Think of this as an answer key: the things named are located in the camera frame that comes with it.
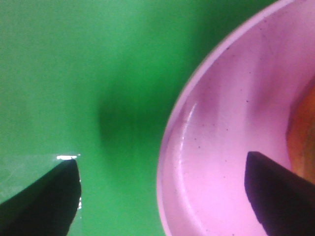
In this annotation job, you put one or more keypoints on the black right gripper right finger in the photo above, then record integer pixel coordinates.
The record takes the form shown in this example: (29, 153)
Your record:
(283, 202)

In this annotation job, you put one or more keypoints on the pink plate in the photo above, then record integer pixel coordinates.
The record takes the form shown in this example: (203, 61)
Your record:
(238, 100)

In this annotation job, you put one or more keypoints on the burger with lettuce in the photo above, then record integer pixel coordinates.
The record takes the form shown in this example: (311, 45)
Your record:
(301, 138)

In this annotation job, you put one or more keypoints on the clear tape patch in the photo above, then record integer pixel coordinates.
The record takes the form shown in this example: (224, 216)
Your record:
(18, 172)

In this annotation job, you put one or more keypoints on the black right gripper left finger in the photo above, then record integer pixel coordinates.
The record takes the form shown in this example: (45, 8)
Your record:
(47, 207)

